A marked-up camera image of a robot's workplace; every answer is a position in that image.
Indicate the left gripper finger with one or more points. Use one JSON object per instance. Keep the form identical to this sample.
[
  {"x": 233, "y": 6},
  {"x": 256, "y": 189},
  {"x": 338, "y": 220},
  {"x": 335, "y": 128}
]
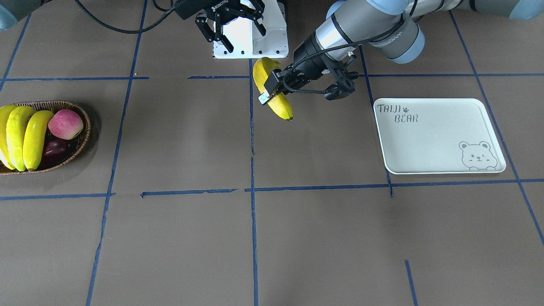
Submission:
[
  {"x": 344, "y": 85},
  {"x": 272, "y": 84}
]

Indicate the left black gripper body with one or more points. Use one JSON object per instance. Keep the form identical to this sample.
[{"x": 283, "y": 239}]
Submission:
[{"x": 307, "y": 55}]

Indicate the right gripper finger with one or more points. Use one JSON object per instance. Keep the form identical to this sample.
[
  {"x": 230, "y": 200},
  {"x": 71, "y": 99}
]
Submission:
[
  {"x": 215, "y": 34},
  {"x": 258, "y": 21}
]

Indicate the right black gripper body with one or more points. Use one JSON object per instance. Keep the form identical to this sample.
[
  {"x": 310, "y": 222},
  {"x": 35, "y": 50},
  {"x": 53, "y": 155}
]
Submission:
[{"x": 224, "y": 9}]

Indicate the deep yellow banana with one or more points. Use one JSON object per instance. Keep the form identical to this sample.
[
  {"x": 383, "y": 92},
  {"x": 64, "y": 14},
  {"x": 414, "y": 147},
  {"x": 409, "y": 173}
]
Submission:
[{"x": 280, "y": 104}]

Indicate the smooth yellow banana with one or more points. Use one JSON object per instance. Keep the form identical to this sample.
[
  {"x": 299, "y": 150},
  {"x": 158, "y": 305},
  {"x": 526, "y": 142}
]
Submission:
[{"x": 34, "y": 139}]

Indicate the yellow-green ridged banana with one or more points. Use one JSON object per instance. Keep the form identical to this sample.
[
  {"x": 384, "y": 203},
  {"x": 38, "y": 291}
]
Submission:
[{"x": 15, "y": 132}]

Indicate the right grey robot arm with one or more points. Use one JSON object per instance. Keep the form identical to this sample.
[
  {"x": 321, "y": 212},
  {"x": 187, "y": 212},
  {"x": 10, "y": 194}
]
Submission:
[{"x": 13, "y": 11}]

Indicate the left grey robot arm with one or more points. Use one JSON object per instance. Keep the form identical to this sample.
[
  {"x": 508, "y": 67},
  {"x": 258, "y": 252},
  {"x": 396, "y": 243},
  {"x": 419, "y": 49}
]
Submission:
[{"x": 387, "y": 25}]

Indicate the brown wicker basket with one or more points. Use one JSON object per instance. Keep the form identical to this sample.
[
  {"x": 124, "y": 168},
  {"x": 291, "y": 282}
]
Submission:
[{"x": 76, "y": 145}]

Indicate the white bear tray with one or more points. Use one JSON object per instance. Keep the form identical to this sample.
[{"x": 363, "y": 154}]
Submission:
[{"x": 437, "y": 136}]

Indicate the pink red apple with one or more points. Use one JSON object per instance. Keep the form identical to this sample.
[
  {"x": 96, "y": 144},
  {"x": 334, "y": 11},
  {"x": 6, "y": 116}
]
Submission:
[{"x": 65, "y": 124}]

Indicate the dark red apple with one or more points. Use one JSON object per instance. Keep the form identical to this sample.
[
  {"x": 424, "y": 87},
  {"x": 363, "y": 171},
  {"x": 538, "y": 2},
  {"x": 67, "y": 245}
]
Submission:
[{"x": 55, "y": 152}]

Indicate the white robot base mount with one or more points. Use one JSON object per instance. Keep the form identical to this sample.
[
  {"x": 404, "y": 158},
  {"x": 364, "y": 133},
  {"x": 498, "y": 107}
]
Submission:
[{"x": 247, "y": 40}]

